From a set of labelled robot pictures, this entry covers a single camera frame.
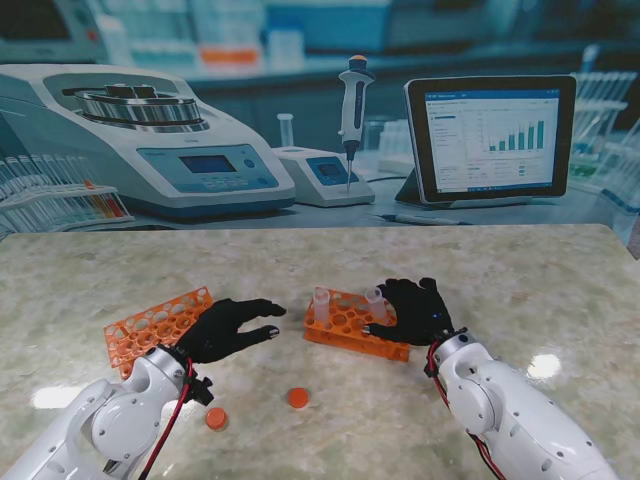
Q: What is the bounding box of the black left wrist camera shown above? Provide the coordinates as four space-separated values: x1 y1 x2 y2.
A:
188 376 216 405

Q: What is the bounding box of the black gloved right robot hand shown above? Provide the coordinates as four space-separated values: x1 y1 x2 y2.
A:
363 277 456 347

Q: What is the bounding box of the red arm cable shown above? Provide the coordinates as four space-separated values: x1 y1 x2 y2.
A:
136 355 195 480
428 343 507 480

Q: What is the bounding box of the red left arm cable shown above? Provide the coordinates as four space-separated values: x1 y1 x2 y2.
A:
136 355 195 480

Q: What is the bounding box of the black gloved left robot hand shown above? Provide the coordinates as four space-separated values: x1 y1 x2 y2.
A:
177 298 288 364

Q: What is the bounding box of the orange test tube rack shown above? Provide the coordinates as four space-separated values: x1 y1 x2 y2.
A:
303 286 411 363
103 286 217 382

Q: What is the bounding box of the clear plastic test tube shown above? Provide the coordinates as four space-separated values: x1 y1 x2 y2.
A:
311 286 333 332
364 286 387 320

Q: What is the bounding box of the printed laboratory backdrop poster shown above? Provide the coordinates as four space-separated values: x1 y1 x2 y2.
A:
0 0 640 235

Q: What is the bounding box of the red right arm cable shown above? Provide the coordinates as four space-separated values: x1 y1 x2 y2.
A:
428 343 507 480

